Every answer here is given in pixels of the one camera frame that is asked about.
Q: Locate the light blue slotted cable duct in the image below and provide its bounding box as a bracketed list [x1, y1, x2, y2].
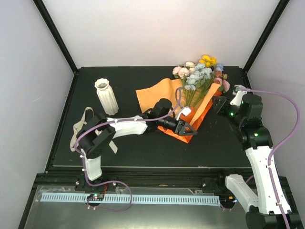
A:
[40, 193, 220, 207]

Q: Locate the orange wrapping paper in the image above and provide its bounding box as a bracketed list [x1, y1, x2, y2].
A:
[136, 78, 222, 130]

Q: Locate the pastel artificial flower bunch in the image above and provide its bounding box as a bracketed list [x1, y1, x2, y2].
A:
[172, 55, 230, 107]

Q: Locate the small circuit board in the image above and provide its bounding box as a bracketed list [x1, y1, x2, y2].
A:
[87, 194, 104, 201]
[220, 195, 239, 203]

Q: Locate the black right frame post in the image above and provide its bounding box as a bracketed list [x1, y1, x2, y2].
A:
[243, 0, 291, 71]

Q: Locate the white ribbed vase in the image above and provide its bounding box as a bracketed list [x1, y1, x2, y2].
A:
[94, 78, 119, 115]

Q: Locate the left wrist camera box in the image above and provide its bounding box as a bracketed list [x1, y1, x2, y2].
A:
[176, 106, 192, 120]

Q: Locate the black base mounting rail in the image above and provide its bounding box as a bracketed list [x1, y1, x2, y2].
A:
[45, 166, 289, 191]

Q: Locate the right small circuit board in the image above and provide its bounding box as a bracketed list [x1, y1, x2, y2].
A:
[220, 195, 239, 203]

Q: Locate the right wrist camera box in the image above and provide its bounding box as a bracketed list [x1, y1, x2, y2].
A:
[230, 84, 248, 107]

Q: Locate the cream printed ribbon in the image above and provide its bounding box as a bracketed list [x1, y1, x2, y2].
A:
[70, 106, 118, 154]

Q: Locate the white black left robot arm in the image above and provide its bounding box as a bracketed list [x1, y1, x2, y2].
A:
[74, 98, 197, 190]

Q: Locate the black frame post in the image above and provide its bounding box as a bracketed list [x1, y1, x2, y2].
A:
[243, 0, 291, 71]
[33, 0, 78, 73]

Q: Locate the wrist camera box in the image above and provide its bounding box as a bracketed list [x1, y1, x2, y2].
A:
[176, 106, 192, 120]
[230, 84, 248, 107]

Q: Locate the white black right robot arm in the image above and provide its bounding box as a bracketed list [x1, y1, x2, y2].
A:
[212, 91, 302, 229]

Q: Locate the black left frame post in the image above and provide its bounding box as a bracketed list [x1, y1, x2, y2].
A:
[33, 0, 78, 73]

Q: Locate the left small circuit board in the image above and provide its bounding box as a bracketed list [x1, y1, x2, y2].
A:
[87, 194, 104, 201]

